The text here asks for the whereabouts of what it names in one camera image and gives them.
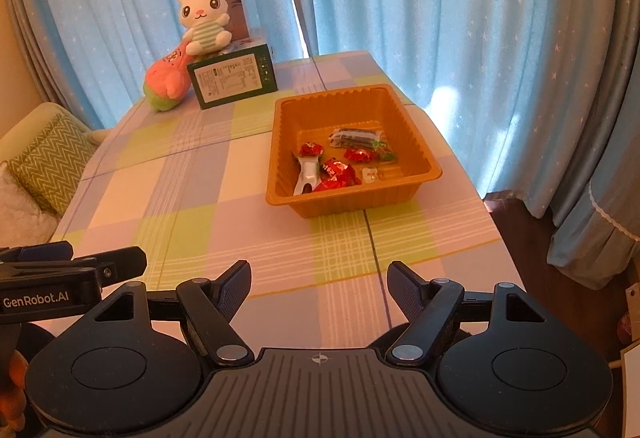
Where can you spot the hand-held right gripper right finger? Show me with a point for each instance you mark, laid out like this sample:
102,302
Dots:
404,287

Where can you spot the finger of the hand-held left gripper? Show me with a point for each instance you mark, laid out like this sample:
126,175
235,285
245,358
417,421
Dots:
122,265
40,252

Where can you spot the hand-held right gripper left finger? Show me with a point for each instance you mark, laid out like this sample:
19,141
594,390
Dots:
235,285

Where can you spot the small clear candy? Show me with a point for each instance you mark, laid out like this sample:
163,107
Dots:
369,174

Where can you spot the white green snack packet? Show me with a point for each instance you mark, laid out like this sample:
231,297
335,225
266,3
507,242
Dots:
309,174

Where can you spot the green candy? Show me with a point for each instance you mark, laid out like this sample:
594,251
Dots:
385,152

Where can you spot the small red candy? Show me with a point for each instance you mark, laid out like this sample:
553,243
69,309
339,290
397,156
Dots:
359,154
311,149

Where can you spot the grey snack packet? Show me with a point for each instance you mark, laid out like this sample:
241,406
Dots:
356,138

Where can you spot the orange plastic tray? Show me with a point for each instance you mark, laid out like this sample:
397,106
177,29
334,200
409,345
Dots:
300,118

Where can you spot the person's left hand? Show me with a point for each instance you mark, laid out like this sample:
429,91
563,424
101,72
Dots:
14,383

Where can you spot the white pillow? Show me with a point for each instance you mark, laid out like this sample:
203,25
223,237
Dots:
22,213

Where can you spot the plaid tablecloth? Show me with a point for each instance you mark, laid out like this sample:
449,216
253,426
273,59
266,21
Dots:
200,198

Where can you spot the green chevron pillow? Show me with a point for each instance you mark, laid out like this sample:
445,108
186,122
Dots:
50,158

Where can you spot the cream sofa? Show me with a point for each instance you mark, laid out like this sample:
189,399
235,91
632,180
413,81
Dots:
35,118

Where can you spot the pink green plush toy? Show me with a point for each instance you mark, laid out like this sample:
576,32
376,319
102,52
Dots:
165,83

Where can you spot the green cardboard box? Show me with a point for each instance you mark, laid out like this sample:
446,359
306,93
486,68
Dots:
232,78

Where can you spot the grey curtain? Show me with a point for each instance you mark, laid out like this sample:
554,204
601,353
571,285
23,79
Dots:
30,28
600,143

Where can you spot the white box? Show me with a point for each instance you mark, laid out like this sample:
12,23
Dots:
631,388

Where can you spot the white rabbit plush toy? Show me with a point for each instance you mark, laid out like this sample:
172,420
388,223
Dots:
205,23

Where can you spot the dark printed paper carton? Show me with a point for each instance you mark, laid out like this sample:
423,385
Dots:
239,8

